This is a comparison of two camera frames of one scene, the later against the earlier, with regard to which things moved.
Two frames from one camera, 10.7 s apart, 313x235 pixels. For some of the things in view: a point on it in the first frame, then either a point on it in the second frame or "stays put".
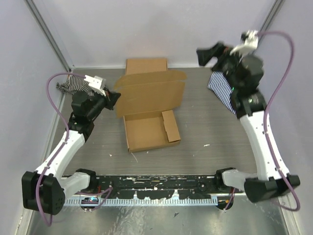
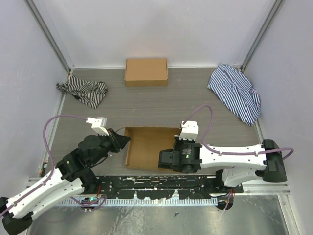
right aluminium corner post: x=274 y=10 stays put
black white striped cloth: x=75 y=84 stays put
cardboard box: x=146 y=96 -> x=143 y=145
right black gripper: x=218 y=50 -> x=179 y=140
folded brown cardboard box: x=142 y=65 stays put
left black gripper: x=113 y=97 -> x=118 y=141
